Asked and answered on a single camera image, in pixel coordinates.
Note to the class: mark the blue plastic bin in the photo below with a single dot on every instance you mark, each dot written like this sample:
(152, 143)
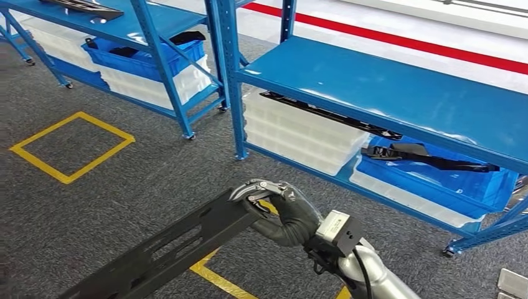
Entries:
(136, 68)
(453, 190)

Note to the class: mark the long black trim strip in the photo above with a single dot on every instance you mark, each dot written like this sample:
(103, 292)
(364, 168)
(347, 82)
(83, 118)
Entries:
(330, 115)

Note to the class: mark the white plastic bin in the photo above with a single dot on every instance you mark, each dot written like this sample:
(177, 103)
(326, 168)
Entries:
(392, 194)
(144, 93)

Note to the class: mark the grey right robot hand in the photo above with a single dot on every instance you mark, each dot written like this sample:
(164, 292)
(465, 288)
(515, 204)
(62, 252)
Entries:
(295, 223)

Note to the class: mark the yellow floor tape square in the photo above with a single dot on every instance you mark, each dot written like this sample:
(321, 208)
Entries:
(218, 280)

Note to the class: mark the black perforated panel part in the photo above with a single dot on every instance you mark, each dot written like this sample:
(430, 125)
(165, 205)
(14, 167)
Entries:
(90, 9)
(222, 223)

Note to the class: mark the black elongated plastic part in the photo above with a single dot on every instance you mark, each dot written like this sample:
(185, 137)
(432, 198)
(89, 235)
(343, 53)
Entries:
(187, 37)
(412, 154)

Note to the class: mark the red floor tape strip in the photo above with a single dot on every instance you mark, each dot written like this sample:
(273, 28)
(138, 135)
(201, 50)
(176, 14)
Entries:
(392, 39)

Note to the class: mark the blue metal shelf rack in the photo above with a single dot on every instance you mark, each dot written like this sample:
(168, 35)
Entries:
(173, 20)
(371, 74)

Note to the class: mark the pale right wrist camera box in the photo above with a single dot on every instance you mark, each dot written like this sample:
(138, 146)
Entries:
(338, 231)

